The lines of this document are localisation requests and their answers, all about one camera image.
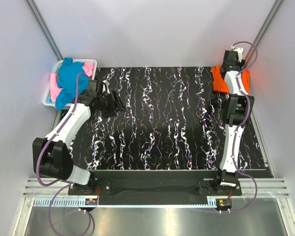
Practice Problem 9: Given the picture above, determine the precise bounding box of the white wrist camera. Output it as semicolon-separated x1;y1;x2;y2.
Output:
231;45;244;62
103;80;110;94

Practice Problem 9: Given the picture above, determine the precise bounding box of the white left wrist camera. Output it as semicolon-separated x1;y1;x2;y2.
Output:
103;80;110;94

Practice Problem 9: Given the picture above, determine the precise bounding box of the pink t shirt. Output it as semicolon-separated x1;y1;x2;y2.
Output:
47;62;95;103

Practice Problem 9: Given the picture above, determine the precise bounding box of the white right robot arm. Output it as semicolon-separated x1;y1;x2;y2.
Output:
213;47;254;195

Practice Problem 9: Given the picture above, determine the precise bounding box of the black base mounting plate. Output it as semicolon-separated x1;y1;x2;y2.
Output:
68;170;242;207

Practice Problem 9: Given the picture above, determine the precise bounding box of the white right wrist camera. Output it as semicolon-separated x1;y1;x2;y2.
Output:
231;45;244;62

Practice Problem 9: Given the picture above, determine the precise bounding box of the light blue garment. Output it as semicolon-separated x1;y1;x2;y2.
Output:
46;96;53;104

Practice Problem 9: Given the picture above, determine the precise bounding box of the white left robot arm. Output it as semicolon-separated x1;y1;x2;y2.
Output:
32;80;126;195

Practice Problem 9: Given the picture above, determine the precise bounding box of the orange t shirt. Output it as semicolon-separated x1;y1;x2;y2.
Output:
212;65;250;94

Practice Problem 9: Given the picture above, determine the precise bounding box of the blue t shirt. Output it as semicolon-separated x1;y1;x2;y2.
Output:
55;58;91;110

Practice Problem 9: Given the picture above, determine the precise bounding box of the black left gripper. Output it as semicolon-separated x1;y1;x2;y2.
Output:
97;90;127;118

